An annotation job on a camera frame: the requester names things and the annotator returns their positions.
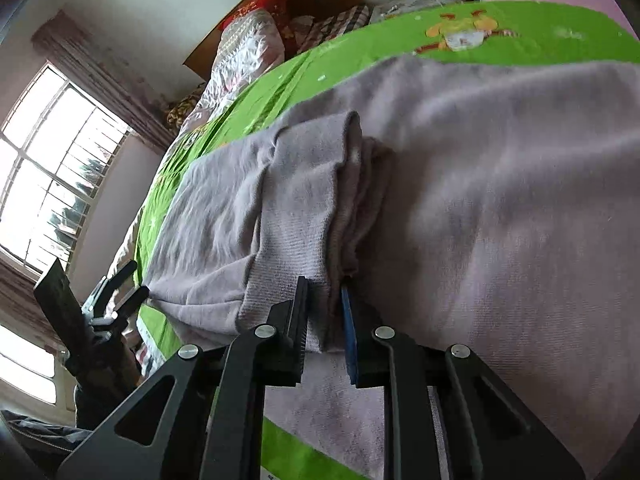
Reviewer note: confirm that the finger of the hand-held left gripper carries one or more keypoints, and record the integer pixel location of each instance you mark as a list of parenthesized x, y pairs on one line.
[(112, 282), (127, 305)]

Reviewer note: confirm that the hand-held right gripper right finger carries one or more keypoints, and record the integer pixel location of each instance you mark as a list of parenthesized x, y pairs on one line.
[(350, 340)]

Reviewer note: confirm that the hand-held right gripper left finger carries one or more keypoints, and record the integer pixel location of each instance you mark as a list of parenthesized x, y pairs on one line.
[(292, 340)]

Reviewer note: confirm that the lilac pants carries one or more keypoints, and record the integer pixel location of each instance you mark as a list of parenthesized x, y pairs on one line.
[(500, 210)]

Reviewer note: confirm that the brown patterned curtain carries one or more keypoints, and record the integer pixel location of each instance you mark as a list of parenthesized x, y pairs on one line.
[(25, 300), (100, 70)]

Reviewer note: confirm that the dark cloth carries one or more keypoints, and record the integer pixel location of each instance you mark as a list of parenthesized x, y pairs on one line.
[(35, 432)]

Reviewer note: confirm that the barred window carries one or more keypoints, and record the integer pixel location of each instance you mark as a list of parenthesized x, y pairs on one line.
[(50, 170)]

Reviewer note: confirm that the pale pink patterned quilt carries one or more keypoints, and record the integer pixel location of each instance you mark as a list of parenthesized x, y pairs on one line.
[(250, 50)]

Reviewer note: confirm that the green printed blanket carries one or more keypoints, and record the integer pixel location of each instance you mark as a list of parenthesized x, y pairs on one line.
[(350, 35)]

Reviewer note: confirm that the plaid bed sheet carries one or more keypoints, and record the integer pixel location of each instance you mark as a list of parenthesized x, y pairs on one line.
[(340, 22)]

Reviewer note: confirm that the red embroidered pillow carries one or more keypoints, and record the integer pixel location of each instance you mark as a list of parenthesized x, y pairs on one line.
[(260, 0)]

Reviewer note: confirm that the floral cloth covered nightstand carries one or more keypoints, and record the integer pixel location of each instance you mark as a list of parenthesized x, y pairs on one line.
[(410, 5)]

